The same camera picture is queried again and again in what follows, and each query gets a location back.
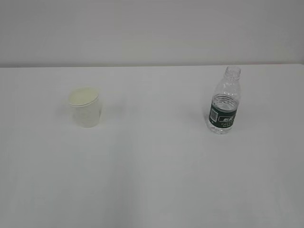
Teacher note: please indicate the white paper cup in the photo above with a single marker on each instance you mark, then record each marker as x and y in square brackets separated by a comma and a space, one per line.
[86, 107]

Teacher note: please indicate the clear green-label water bottle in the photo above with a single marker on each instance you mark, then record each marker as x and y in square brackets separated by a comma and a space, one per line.
[225, 101]

